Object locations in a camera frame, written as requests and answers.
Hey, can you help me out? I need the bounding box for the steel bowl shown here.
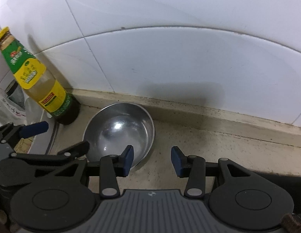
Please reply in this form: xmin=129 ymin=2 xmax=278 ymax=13
xmin=83 ymin=102 xmax=155 ymax=168

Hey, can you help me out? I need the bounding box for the white rotating condiment tray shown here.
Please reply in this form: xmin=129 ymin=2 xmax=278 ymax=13
xmin=24 ymin=96 xmax=58 ymax=155

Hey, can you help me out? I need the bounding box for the clear white label bottle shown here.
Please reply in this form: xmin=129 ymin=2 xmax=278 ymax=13
xmin=0 ymin=88 xmax=27 ymax=125

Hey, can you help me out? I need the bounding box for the yellow green label bottle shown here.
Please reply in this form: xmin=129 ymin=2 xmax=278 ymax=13
xmin=0 ymin=27 xmax=80 ymax=125

